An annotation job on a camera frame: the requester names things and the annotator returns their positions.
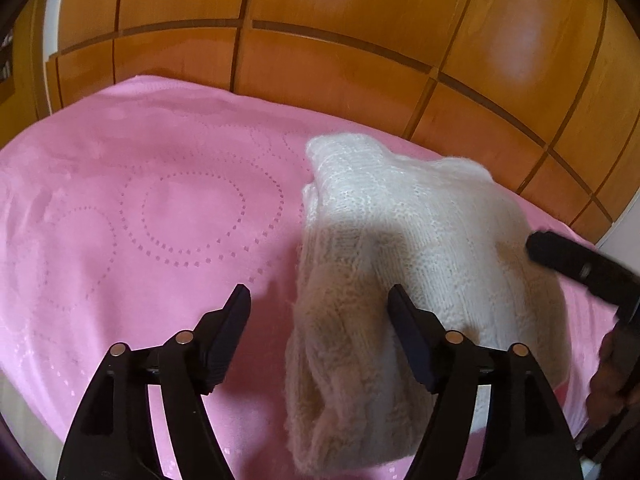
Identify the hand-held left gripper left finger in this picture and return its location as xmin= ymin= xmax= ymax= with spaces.
xmin=56 ymin=284 xmax=251 ymax=480

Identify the beige bed mattress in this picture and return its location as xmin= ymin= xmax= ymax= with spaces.
xmin=0 ymin=372 xmax=68 ymax=466

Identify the white knitted sweater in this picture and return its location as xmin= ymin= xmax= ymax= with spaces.
xmin=284 ymin=135 xmax=573 ymax=463

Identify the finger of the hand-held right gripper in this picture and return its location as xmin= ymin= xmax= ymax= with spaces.
xmin=525 ymin=230 xmax=640 ymax=321

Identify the wooden wardrobe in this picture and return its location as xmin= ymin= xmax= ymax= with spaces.
xmin=10 ymin=0 xmax=640 ymax=241

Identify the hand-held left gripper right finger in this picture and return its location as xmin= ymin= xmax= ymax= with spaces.
xmin=389 ymin=284 xmax=583 ymax=480

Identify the pink blanket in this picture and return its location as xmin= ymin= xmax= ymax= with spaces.
xmin=0 ymin=75 xmax=621 ymax=480

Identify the person's right hand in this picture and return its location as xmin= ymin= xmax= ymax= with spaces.
xmin=590 ymin=320 xmax=640 ymax=411

